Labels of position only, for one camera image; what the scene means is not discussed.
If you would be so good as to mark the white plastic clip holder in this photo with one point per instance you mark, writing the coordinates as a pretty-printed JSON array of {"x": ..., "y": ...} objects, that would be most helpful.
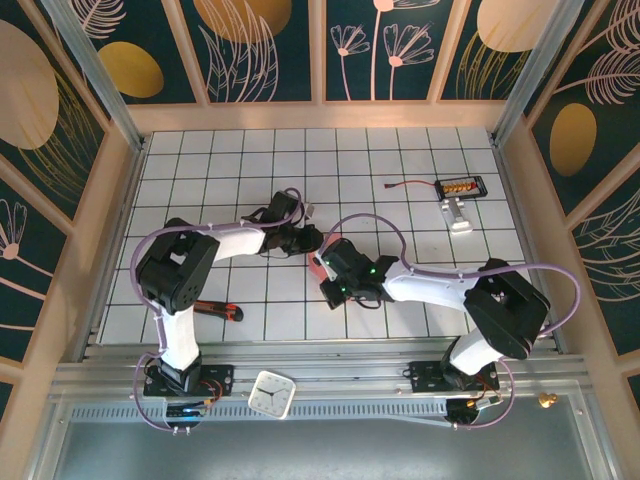
[{"x": 457, "y": 217}]

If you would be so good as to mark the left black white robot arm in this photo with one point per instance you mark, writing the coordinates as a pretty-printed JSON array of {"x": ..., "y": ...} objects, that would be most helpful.
[{"x": 175, "y": 275}]

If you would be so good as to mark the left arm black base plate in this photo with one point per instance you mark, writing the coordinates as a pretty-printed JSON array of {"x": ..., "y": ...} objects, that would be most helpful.
[{"x": 220, "y": 375}]

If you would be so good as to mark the white square analog clock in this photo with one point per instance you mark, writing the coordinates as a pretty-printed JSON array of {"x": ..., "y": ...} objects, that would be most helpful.
[{"x": 270, "y": 394}]

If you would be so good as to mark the aluminium mounting rail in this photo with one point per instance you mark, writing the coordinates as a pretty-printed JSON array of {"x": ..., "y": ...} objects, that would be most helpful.
[{"x": 350, "y": 360}]

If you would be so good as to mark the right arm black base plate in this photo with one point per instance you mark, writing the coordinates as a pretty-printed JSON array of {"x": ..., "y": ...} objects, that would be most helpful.
[{"x": 425, "y": 372}]

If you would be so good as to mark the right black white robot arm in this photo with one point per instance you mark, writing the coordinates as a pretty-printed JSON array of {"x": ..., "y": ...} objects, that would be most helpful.
[{"x": 505, "y": 305}]

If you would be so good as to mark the aluminium frame post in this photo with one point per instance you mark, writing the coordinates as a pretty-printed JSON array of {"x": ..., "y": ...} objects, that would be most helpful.
[
  {"x": 535, "y": 70},
  {"x": 95, "y": 75}
]

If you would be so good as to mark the black orange utility knife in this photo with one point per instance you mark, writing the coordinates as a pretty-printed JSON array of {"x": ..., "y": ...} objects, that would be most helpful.
[{"x": 225, "y": 311}]

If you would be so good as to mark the grey metal shelf plate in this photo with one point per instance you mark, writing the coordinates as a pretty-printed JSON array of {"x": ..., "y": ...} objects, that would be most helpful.
[{"x": 320, "y": 450}]

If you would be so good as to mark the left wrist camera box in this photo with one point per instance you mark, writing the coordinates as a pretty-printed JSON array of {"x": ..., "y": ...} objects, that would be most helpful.
[{"x": 309, "y": 210}]

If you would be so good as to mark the small brass knob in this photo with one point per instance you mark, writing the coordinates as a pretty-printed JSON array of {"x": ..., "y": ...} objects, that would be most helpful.
[{"x": 547, "y": 400}]

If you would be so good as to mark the black board yellow connectors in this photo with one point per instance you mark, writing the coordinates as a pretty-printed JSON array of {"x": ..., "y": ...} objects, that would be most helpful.
[{"x": 460, "y": 186}]

